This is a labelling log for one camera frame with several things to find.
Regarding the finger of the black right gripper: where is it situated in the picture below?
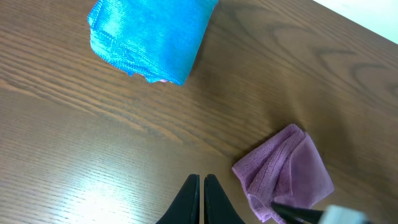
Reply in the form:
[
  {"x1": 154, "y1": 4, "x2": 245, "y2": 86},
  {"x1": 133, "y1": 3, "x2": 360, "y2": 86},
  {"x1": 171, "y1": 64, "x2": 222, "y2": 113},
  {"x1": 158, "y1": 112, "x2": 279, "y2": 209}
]
[{"x1": 271, "y1": 202, "x2": 324, "y2": 224}]

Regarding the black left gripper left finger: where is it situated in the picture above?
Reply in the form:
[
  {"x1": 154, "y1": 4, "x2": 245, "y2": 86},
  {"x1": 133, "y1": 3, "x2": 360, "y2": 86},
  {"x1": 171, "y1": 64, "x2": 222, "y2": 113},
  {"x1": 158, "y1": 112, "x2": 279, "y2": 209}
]
[{"x1": 157, "y1": 174, "x2": 200, "y2": 224}]

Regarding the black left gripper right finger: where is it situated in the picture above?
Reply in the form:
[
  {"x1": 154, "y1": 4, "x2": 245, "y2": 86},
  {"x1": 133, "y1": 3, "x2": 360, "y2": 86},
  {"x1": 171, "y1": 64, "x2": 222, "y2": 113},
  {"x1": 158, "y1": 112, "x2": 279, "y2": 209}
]
[{"x1": 204, "y1": 174, "x2": 244, "y2": 224}]

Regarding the purple microfibre cloth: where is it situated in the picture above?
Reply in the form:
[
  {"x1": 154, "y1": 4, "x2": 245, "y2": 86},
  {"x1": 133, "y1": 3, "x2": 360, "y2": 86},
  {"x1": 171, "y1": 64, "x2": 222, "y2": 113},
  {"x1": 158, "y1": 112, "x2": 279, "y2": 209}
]
[{"x1": 232, "y1": 124, "x2": 334, "y2": 223}]

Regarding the folded blue cloth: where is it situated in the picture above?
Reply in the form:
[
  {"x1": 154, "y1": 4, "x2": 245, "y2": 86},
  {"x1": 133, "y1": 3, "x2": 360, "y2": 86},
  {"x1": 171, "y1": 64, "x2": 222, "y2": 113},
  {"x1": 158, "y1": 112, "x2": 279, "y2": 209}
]
[{"x1": 87, "y1": 0, "x2": 218, "y2": 85}]

